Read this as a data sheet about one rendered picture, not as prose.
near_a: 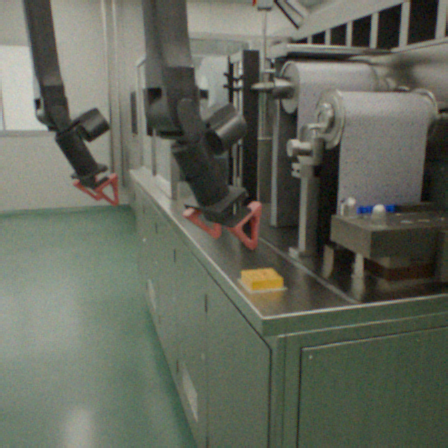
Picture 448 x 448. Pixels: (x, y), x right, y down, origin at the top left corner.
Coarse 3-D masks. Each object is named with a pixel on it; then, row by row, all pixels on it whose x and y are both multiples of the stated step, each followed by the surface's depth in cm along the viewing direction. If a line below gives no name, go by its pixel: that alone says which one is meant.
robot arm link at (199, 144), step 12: (204, 132) 71; (180, 144) 70; (192, 144) 69; (204, 144) 70; (216, 144) 73; (180, 156) 70; (192, 156) 70; (204, 156) 70; (180, 168) 72; (192, 168) 71; (204, 168) 71
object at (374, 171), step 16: (352, 144) 110; (368, 144) 111; (384, 144) 113; (400, 144) 114; (416, 144) 115; (352, 160) 111; (368, 160) 112; (384, 160) 114; (400, 160) 115; (416, 160) 116; (352, 176) 112; (368, 176) 113; (384, 176) 115; (400, 176) 116; (416, 176) 117; (352, 192) 113; (368, 192) 114; (384, 192) 116; (400, 192) 117; (416, 192) 118
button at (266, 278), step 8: (248, 272) 101; (256, 272) 101; (264, 272) 101; (272, 272) 101; (248, 280) 98; (256, 280) 96; (264, 280) 96; (272, 280) 97; (280, 280) 97; (256, 288) 96; (264, 288) 97
